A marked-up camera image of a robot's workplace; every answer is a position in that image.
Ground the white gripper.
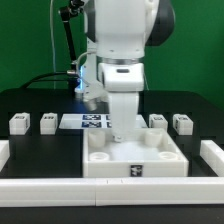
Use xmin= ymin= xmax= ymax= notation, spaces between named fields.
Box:
xmin=98 ymin=63 xmax=144 ymax=142

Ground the white square tabletop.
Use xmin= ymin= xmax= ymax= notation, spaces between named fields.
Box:
xmin=83 ymin=128 xmax=189 ymax=178

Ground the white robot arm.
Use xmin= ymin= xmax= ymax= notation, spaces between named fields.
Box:
xmin=80 ymin=0 xmax=175 ymax=142

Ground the white right fence piece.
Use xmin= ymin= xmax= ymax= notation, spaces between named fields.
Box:
xmin=200 ymin=140 xmax=224 ymax=177

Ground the white fence piece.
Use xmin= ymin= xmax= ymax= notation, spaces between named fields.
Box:
xmin=200 ymin=140 xmax=224 ymax=177
xmin=0 ymin=140 xmax=10 ymax=172

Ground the white front fence bar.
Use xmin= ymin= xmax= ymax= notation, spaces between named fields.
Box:
xmin=0 ymin=177 xmax=224 ymax=207

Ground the white left fence piece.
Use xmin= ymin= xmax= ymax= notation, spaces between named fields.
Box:
xmin=0 ymin=140 xmax=10 ymax=172

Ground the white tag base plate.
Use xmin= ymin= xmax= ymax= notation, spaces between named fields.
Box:
xmin=59 ymin=114 xmax=147 ymax=130

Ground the black cable bundle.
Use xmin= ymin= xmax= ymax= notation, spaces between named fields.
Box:
xmin=20 ymin=69 xmax=81 ymax=90

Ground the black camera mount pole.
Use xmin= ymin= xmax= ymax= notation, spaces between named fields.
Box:
xmin=58 ymin=0 xmax=85 ymax=92

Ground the white hanging cable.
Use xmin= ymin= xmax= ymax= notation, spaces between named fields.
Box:
xmin=49 ymin=0 xmax=58 ymax=90

